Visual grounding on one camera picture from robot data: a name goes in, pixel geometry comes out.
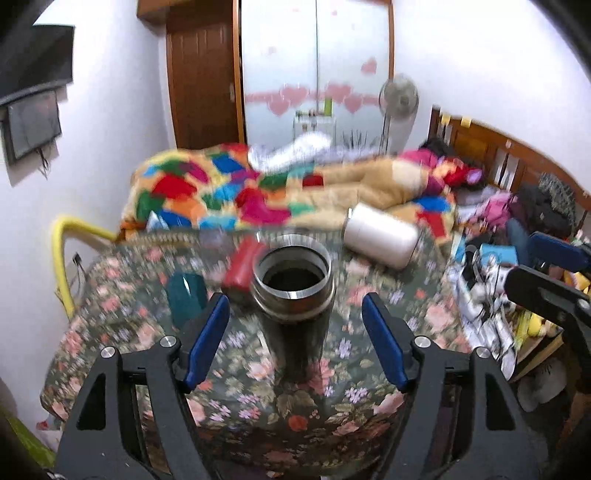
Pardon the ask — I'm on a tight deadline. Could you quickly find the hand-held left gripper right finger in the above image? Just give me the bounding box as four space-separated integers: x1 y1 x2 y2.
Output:
361 292 541 480

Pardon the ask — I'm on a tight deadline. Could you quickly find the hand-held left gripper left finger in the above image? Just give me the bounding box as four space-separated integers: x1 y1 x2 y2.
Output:
55 293 230 480

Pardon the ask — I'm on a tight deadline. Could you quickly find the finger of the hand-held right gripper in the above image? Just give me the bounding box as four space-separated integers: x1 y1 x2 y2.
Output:
503 265 591 342
527 232 591 278

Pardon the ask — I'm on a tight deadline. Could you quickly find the dark steel thermos cup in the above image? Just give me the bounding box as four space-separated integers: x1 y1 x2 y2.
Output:
250 233 336 384

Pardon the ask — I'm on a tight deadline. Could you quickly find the teal cup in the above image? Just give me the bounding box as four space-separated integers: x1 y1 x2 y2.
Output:
166 272 208 329

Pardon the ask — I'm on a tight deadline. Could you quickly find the red cup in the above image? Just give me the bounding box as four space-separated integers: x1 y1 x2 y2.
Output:
221 235 269 304

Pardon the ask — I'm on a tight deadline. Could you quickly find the white cup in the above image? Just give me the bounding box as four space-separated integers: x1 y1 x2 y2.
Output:
342 203 420 271

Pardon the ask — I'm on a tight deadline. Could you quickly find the dark bag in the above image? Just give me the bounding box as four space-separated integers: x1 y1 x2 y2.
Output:
507 173 579 241

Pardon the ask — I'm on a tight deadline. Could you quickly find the floral tablecloth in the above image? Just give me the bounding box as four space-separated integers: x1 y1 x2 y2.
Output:
41 228 476 480

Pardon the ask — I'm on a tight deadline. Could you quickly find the pink and red clothes pile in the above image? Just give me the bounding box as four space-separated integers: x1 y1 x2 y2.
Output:
399 137 485 197

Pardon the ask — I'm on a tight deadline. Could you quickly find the wooden headboard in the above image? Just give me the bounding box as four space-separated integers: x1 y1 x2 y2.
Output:
429 105 591 217

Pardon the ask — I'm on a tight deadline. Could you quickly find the colourful patchwork blanket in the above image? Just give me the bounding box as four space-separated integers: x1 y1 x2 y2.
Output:
121 142 459 232

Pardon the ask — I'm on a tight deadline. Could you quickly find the yellow pipe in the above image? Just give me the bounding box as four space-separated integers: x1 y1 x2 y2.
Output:
51 215 119 320

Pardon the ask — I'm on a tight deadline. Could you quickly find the white striped cloth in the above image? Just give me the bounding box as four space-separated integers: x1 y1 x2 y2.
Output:
248 130 334 171

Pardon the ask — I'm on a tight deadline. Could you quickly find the standing fan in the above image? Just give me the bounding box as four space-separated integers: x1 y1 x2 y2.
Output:
379 74 420 155

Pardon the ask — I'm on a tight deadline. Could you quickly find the brown wooden door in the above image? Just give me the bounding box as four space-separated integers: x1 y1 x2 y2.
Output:
165 4 245 151

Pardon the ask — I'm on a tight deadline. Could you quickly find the frosted glass wardrobe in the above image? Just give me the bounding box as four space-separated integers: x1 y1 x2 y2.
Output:
238 0 396 149

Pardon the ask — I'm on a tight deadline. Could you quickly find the small wall monitor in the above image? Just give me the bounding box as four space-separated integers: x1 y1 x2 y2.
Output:
0 88 64 165

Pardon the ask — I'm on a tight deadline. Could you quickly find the black wall television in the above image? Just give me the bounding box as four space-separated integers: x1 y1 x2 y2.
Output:
0 23 76 106

